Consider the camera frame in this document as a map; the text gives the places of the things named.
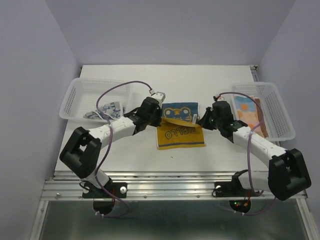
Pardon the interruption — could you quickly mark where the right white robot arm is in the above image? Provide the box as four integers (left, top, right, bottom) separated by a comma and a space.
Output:
197, 101, 312, 201

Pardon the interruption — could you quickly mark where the aluminium mounting rail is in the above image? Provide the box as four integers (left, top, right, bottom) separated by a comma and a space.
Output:
40, 170, 309, 201

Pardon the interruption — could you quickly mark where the white blue print towel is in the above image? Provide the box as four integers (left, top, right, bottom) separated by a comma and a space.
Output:
83, 101, 125, 121

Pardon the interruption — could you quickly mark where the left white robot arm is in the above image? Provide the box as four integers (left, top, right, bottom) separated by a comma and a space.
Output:
59, 92, 163, 199

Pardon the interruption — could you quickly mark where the right white plastic basket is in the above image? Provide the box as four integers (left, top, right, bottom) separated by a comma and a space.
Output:
230, 82, 296, 142

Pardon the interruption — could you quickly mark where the left white plastic basket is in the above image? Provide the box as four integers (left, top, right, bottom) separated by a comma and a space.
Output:
59, 77, 132, 123

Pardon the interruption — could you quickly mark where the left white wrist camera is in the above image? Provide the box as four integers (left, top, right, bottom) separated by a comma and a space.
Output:
150, 91, 166, 104

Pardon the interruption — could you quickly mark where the orange brown bear towel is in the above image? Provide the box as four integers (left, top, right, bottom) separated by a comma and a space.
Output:
251, 97, 269, 138

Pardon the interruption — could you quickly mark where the dark blue towel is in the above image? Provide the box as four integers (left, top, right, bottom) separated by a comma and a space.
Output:
156, 102, 206, 150

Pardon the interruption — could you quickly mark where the orange pastel patterned towel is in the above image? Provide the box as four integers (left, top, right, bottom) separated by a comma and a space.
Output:
233, 95, 257, 129

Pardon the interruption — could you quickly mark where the white plastic basket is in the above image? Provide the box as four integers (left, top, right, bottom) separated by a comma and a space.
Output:
59, 77, 132, 123
230, 82, 296, 142

